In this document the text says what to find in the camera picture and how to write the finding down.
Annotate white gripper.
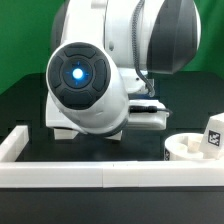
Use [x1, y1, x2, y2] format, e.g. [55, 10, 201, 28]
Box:
[127, 99, 167, 130]

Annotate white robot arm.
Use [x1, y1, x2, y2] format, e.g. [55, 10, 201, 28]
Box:
[46, 0, 201, 139]

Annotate white U-shaped fence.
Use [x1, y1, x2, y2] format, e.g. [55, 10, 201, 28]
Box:
[0, 126, 224, 188]

